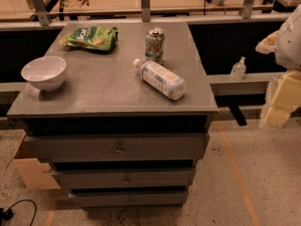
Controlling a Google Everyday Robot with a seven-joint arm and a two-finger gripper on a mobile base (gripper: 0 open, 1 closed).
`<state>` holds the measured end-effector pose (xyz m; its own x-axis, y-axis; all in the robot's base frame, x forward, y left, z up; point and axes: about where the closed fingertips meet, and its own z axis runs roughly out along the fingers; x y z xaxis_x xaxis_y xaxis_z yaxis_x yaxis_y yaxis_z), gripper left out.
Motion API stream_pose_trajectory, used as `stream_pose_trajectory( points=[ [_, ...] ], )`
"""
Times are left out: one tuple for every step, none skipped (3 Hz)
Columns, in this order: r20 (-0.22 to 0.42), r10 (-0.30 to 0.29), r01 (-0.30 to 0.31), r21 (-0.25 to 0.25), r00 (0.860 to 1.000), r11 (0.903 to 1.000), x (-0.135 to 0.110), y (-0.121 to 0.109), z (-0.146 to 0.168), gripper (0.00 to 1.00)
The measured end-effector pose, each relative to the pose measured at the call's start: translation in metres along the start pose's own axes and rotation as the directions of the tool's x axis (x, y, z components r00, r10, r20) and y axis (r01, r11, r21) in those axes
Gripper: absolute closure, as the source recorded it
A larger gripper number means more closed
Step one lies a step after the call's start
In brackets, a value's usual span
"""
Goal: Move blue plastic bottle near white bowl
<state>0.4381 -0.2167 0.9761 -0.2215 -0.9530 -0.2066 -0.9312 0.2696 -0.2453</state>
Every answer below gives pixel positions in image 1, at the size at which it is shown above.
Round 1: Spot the white bowl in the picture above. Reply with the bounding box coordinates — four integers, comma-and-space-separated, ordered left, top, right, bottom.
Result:
21, 56, 67, 91

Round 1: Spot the blue white plastic bottle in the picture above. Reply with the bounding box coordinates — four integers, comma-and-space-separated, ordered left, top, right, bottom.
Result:
134, 58, 186, 101

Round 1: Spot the soda can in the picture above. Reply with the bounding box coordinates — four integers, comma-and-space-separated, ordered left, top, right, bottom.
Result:
145, 27, 165, 62

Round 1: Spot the bottom grey drawer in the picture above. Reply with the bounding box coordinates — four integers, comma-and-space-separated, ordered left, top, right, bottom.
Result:
69, 190, 188, 207

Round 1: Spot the clear sanitizer pump bottle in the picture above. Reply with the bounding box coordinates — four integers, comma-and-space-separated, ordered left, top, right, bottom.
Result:
230, 56, 246, 81

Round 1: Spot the middle grey drawer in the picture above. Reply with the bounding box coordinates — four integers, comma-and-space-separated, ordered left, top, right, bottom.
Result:
53, 168, 196, 189

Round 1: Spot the grey drawer cabinet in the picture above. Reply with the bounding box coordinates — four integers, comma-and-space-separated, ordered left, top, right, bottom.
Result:
8, 23, 217, 194

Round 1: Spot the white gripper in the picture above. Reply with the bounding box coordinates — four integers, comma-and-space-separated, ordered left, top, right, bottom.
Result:
255, 5, 301, 128

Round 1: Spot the top grey drawer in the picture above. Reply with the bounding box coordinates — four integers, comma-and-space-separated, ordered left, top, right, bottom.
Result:
24, 133, 210, 163

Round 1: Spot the green chip bag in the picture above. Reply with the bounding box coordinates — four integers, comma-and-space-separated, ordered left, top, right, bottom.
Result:
60, 26, 119, 52

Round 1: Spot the cardboard box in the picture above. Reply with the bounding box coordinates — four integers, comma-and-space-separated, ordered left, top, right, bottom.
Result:
7, 133, 60, 190

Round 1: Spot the grey drawer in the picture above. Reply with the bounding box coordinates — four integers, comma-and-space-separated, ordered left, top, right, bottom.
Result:
69, 190, 188, 207
24, 133, 210, 163
53, 168, 196, 189

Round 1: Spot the black power cable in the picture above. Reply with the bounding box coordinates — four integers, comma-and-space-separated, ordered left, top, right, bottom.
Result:
0, 199, 38, 226

